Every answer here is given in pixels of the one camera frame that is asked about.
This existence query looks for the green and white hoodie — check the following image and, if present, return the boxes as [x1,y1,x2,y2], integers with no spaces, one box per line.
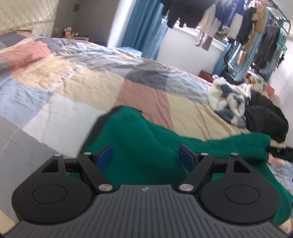
[80,106,292,226]

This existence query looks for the hanging clothes on rack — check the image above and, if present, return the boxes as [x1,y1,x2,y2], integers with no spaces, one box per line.
[160,0,288,82]

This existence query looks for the black metal clothes rack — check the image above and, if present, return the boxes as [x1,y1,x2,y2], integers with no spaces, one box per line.
[266,0,293,36]

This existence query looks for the black padded jacket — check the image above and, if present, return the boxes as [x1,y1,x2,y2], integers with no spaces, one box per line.
[244,90,289,143]

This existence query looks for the pink box on floor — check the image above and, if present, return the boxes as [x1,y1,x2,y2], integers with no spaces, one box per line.
[264,85,275,97]

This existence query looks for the white and grey fleece garment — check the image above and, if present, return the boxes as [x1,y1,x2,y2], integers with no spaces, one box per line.
[207,75,251,128]

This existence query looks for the polka dot bag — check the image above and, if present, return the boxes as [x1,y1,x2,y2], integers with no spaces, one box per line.
[246,71,268,93]

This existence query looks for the patchwork plaid bed quilt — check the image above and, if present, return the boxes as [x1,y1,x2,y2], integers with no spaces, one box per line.
[0,31,293,234]

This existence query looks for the bottles on nightstand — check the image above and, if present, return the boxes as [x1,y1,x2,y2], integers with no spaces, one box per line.
[62,27,79,39]

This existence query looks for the blue window curtain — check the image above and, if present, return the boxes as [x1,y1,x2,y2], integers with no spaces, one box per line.
[121,1,168,60]

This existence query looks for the quilted beige headboard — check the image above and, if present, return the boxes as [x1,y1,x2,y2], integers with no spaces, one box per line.
[0,0,59,36]

